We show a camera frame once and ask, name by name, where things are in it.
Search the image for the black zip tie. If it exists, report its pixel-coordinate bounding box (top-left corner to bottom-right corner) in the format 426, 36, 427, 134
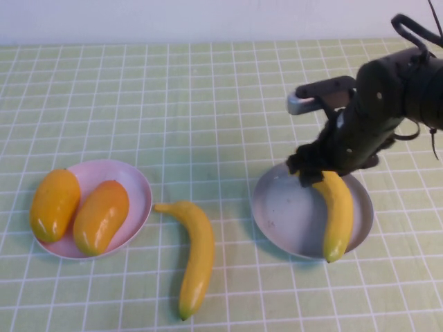
428, 127, 438, 161

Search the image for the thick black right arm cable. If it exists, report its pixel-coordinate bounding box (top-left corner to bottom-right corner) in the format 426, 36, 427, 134
390, 13, 443, 62

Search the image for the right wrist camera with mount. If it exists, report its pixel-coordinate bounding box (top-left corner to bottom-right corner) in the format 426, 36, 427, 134
286, 76, 358, 116

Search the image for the slim long-stemmed yellow banana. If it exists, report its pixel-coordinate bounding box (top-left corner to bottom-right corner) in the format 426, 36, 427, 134
154, 200, 216, 322

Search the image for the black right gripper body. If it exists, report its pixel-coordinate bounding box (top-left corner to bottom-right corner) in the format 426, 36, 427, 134
327, 57, 409, 173

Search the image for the blue-grey round plate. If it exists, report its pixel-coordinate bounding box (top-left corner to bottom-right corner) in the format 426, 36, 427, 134
250, 160, 374, 261

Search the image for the thick short-stemmed yellow banana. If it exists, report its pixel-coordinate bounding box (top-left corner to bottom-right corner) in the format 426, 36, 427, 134
312, 169, 354, 264

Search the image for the plain yellow mango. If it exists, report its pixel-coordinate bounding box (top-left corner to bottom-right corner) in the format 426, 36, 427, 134
29, 168, 82, 243

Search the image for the pink round plate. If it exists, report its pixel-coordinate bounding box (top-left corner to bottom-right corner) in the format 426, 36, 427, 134
34, 158, 153, 260

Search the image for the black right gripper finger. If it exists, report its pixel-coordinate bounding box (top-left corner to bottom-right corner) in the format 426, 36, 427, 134
286, 138, 332, 174
298, 169, 326, 189

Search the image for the green white checked tablecloth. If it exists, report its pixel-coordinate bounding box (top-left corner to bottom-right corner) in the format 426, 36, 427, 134
0, 37, 443, 332

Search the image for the orange-blushed yellow mango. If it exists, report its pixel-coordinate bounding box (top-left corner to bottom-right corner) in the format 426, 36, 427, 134
73, 180, 130, 257

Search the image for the thin black wire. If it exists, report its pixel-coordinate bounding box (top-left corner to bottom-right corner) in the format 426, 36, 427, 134
427, 0, 443, 38

